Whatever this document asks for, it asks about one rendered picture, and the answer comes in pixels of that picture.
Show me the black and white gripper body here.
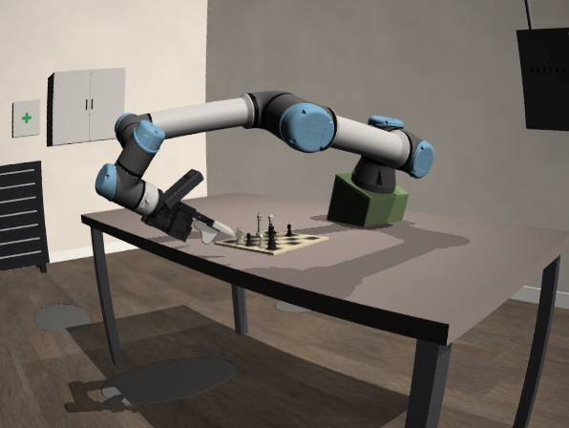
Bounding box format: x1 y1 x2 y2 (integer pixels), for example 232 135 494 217
141 189 196 242

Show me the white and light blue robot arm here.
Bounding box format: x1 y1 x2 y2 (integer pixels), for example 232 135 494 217
95 91 434 217

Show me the chessboard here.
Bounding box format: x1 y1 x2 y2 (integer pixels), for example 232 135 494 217
215 230 329 255

